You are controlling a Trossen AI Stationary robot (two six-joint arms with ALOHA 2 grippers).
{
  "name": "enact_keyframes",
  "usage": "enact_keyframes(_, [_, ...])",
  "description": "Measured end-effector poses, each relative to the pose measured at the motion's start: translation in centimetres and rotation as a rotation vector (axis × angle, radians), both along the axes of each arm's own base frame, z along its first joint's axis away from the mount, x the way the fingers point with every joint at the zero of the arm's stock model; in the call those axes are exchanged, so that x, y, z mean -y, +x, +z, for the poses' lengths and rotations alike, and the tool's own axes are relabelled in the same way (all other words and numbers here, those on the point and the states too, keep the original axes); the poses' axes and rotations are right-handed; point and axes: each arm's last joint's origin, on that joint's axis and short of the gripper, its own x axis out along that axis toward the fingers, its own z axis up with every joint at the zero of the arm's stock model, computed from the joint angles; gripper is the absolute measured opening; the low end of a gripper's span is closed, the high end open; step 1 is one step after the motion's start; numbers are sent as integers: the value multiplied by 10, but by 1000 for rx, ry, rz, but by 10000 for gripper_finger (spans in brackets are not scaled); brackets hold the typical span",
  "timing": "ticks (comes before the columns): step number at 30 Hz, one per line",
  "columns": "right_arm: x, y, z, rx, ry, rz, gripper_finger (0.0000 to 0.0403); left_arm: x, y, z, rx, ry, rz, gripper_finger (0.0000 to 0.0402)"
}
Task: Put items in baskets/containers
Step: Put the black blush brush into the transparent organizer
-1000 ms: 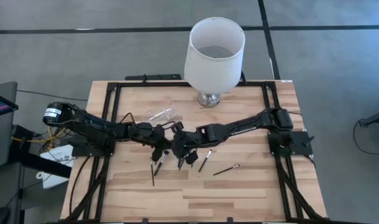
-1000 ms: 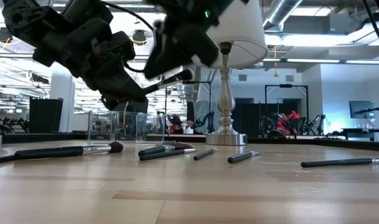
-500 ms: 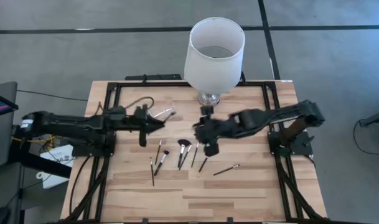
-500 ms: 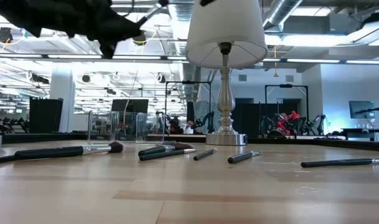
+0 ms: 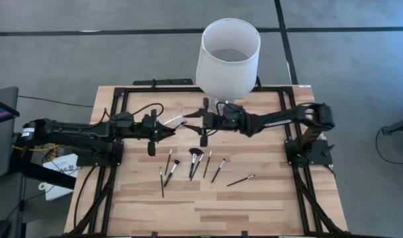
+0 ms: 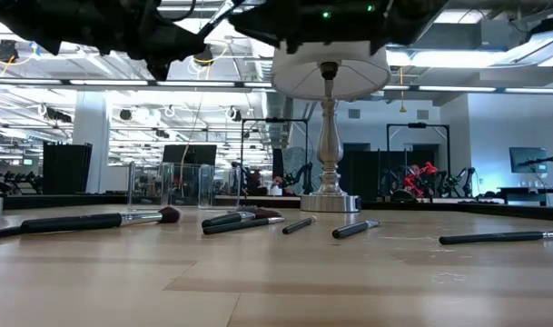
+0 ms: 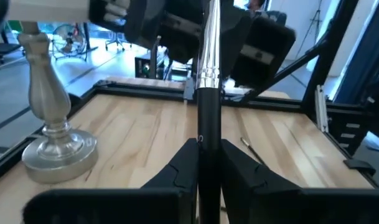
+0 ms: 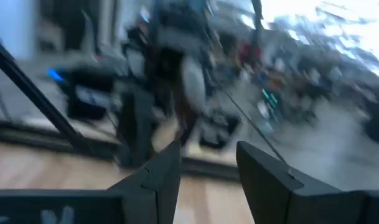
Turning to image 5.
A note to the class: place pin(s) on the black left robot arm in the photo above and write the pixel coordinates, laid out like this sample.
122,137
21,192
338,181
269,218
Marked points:
72,129

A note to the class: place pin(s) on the black stand bar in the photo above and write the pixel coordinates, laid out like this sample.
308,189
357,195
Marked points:
49,178

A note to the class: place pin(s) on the grey metal stand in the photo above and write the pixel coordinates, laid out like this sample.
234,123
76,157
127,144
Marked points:
401,125

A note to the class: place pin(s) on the black power strip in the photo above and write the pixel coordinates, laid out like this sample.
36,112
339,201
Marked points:
168,81

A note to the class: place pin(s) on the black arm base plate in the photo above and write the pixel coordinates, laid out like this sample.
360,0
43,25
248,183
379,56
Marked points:
85,161
322,155

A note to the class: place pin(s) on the angled black makeup brush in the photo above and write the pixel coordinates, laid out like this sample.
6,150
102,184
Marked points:
197,167

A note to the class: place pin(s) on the long thin black makeup brush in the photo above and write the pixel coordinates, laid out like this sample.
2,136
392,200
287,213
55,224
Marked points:
161,182

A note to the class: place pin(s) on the white paper sheet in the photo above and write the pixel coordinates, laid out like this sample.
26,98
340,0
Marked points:
63,163

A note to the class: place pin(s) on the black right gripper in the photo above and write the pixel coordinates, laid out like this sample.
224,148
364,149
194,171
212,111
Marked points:
236,114

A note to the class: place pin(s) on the round black powder brush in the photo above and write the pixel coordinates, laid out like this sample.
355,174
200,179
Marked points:
171,173

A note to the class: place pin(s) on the black silver-ferrule makeup brush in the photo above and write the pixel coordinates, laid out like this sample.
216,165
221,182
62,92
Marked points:
240,180
218,170

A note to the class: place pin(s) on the black fan makeup brush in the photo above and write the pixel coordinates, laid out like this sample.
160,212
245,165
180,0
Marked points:
196,151

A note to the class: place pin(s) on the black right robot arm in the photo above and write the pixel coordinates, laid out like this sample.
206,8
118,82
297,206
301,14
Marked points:
287,119

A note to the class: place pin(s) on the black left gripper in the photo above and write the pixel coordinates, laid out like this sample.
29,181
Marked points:
125,120

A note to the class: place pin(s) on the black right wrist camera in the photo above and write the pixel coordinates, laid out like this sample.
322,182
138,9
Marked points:
212,121

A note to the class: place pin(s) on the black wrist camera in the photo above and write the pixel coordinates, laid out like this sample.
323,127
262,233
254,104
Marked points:
212,121
148,122

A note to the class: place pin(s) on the black aluminium rig frame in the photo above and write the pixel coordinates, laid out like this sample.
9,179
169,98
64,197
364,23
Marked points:
138,89

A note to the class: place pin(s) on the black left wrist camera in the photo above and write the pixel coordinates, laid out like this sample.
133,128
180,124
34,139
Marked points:
148,122

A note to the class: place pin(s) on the clear acrylic brush holder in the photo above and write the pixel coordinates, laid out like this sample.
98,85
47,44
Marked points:
176,119

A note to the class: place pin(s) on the grey desk top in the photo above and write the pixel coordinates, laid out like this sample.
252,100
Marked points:
2,152

